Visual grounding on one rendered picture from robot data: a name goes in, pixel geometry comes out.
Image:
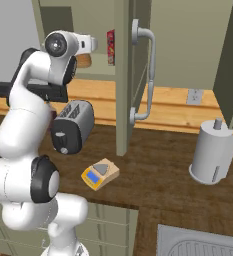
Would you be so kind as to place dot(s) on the white paper towel roll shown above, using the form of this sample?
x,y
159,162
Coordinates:
x,y
213,153

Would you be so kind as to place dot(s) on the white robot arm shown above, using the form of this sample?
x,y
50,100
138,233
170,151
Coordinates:
x,y
18,133

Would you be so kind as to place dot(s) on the pale green base cabinet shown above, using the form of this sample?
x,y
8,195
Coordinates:
x,y
108,230

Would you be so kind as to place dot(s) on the grey sink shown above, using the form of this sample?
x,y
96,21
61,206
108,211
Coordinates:
x,y
201,243

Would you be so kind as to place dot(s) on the pale green cabinet door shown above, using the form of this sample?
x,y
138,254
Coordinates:
x,y
123,83

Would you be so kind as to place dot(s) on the dark grey toaster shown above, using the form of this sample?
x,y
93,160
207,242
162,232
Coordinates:
x,y
73,128

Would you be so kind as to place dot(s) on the red box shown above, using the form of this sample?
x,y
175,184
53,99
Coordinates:
x,y
110,46

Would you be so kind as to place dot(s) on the brown honey bottle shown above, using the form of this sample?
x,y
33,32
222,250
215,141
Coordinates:
x,y
84,61

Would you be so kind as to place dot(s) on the grey wall outlet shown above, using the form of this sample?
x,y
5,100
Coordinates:
x,y
194,97

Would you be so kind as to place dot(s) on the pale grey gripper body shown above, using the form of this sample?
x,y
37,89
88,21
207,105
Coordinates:
x,y
94,44

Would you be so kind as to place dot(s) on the pale green wall cabinet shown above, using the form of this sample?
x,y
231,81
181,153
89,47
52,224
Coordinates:
x,y
98,72

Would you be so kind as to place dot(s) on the yellow digital scale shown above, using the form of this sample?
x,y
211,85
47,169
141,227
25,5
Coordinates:
x,y
99,175

